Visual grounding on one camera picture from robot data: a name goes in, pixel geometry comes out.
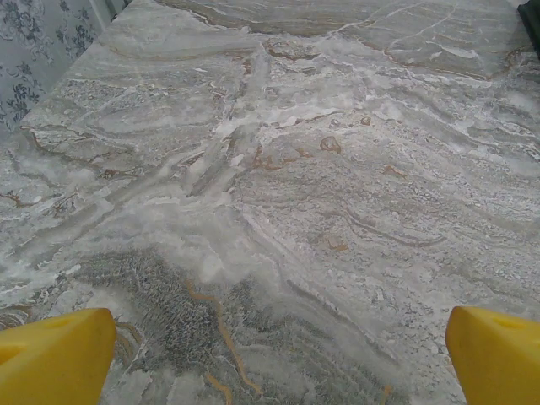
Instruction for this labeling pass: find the black grey folded chessboard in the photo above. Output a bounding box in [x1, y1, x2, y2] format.
[516, 0, 540, 43]

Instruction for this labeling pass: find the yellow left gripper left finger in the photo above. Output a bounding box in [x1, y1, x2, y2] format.
[0, 307, 117, 405]

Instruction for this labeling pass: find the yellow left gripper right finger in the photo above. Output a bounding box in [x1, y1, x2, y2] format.
[445, 306, 540, 405]

